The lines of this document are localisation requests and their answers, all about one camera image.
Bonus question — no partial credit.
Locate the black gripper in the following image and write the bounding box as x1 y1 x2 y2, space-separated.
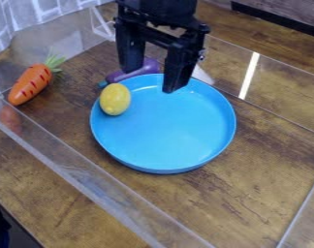
115 0 210 93

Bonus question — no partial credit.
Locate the purple toy eggplant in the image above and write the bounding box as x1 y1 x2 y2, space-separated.
98 57 161 88

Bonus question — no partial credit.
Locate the blue round tray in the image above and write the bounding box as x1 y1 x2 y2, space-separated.
90 74 236 174

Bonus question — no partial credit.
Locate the yellow toy lemon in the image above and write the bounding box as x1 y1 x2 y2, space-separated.
98 83 131 115

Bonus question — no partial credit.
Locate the orange toy carrot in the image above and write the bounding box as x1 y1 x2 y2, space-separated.
8 55 65 106

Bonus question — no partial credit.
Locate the white checkered curtain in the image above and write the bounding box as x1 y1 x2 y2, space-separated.
0 0 113 52

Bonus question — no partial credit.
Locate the clear acrylic enclosure wall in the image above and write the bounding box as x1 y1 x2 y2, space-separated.
0 6 314 248

